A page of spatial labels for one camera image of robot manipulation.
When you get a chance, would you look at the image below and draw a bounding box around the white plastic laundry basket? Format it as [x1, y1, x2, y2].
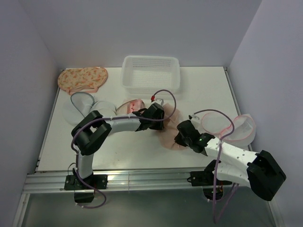
[121, 55, 181, 94]

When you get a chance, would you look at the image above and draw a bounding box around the floral orange laundry bag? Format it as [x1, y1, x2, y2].
[57, 67, 108, 95]

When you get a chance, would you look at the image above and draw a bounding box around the grey-trimmed white laundry bag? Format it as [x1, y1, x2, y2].
[62, 92, 116, 126]

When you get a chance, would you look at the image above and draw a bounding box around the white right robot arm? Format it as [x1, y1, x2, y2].
[175, 120, 286, 201]

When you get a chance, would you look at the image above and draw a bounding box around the tan-trimmed white laundry bag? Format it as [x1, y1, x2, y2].
[116, 99, 133, 115]

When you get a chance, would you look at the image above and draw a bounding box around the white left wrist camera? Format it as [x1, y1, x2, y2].
[151, 95, 164, 106]

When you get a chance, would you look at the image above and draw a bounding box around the pink bra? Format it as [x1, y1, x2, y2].
[127, 99, 145, 114]

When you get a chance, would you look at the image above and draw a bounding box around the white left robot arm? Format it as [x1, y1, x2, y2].
[64, 103, 165, 191]

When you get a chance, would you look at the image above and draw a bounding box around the beige bra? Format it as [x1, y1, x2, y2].
[156, 109, 186, 150]

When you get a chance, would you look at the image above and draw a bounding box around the pink-trimmed white laundry bag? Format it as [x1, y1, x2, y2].
[201, 112, 256, 148]

